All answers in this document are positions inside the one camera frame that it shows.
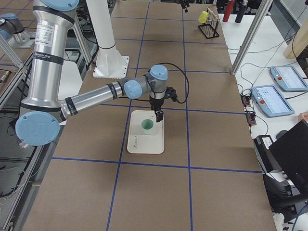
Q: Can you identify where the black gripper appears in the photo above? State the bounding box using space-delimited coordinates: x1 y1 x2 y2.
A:
149 93 166 123

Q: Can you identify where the pale green cup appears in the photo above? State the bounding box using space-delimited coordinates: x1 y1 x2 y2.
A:
141 119 154 135

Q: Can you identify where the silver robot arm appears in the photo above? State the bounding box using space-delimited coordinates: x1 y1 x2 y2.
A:
15 0 168 146

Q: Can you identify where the yellow cup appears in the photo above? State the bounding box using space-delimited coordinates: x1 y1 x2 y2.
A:
198 11 208 24

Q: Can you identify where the cream rabbit tray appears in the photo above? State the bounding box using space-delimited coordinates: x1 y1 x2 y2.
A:
127 110 165 154

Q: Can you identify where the person's hand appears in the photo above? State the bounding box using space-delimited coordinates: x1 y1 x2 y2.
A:
298 112 308 121

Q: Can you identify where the red bottle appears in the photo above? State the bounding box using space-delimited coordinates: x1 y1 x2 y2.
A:
222 0 235 22

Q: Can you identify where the black bottle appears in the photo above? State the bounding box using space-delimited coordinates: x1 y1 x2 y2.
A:
235 0 248 23

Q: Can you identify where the orange terminal board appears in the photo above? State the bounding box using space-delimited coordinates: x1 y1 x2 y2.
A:
240 93 257 127

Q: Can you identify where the white chair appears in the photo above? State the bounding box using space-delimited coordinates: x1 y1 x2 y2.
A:
58 60 82 100

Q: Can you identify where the near blue teach pendant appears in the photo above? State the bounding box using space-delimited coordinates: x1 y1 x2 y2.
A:
251 85 295 117

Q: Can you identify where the blue teach pendant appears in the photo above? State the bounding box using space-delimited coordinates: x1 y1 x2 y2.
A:
251 85 295 117
270 65 308 92

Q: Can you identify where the black printer box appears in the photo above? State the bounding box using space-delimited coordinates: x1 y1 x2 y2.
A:
253 135 279 173

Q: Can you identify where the far blue teach pendant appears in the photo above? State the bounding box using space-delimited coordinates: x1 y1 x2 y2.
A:
270 65 308 92

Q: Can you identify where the black laptop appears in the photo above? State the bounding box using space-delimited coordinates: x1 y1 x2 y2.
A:
269 120 308 193

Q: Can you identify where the black wire cup rack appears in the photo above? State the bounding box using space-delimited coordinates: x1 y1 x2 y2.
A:
198 8 220 39

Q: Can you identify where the white central pedestal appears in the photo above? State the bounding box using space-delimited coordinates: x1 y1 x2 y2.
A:
86 0 129 78

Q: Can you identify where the aluminium frame post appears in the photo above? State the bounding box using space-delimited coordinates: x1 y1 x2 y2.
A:
230 0 273 76

